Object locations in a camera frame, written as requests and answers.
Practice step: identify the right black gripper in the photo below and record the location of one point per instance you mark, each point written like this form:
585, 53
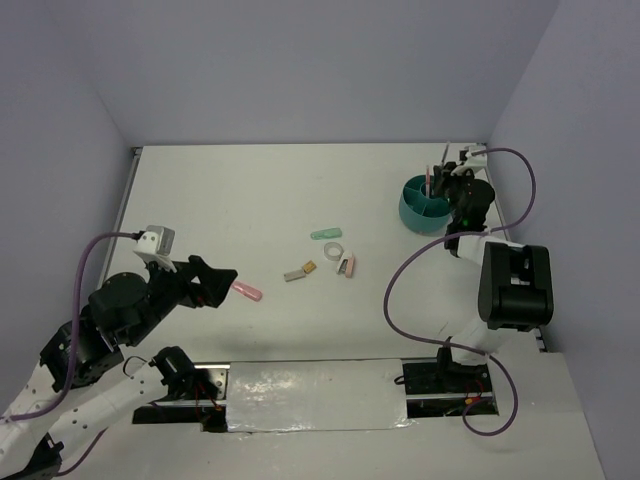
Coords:
440, 181

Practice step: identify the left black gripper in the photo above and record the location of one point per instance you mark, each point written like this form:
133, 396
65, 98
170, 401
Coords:
212, 290

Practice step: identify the red transparent pen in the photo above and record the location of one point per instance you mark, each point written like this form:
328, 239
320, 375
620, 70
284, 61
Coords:
428, 181

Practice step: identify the grey slim pen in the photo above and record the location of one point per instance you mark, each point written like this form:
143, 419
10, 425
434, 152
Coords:
445, 153

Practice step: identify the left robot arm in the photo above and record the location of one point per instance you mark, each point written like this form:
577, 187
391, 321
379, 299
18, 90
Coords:
60, 408

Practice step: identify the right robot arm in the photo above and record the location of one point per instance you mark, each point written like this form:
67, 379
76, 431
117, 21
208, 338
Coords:
515, 292

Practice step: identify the teal round organizer container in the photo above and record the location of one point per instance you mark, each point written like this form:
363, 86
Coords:
418, 212

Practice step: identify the pink correction tape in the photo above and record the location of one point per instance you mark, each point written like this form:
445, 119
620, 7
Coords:
247, 291

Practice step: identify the grey eraser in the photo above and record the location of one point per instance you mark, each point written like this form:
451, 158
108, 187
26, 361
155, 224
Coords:
294, 275

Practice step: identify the clear tape roll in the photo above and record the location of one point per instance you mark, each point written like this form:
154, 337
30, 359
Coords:
333, 251

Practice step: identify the silver foil tape sheet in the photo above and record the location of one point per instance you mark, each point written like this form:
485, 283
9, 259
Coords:
315, 396

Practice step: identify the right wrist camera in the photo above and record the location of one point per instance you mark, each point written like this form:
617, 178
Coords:
471, 160

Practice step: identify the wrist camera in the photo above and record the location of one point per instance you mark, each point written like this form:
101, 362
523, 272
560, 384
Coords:
471, 160
154, 246

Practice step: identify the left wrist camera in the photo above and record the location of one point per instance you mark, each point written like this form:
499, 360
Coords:
154, 246

